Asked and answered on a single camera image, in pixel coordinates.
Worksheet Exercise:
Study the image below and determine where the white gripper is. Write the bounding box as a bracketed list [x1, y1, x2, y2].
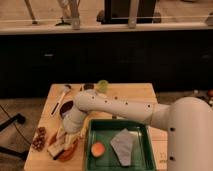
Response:
[56, 108, 87, 150]

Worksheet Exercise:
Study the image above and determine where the white eraser block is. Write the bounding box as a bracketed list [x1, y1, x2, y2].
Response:
[47, 141, 64, 157]

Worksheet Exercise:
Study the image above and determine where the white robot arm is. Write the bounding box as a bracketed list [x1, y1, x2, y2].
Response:
[62, 90, 213, 171]

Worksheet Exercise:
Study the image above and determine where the orange-red bowl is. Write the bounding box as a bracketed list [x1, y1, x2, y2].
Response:
[48, 134, 78, 162]

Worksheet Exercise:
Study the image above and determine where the dark maroon bowl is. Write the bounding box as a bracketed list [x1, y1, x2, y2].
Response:
[59, 101, 73, 118]

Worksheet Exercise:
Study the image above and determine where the yellow banana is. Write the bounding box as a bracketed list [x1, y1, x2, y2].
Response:
[80, 118, 90, 139]

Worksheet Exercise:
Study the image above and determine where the bunch of brown grapes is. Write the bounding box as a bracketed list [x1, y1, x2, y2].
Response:
[32, 127, 46, 151]

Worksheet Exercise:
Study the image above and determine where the orange round fruit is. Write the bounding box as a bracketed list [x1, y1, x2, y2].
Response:
[91, 142, 105, 157]

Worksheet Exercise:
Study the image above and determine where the black stand base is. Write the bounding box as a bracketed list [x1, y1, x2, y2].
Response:
[0, 107, 31, 161]

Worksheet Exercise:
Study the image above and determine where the small metal cup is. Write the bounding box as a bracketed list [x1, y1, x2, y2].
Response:
[83, 83, 94, 90]

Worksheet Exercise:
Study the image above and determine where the grey folded cloth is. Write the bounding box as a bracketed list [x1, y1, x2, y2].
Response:
[110, 129, 134, 167]

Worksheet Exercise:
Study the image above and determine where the light green cup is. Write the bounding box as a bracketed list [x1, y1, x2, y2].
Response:
[97, 80, 108, 94]

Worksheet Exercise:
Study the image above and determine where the green plastic tray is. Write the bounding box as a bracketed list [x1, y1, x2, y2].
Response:
[84, 119, 156, 171]

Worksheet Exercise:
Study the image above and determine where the dark low cabinet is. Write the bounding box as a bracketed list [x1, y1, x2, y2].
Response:
[0, 30, 213, 98]

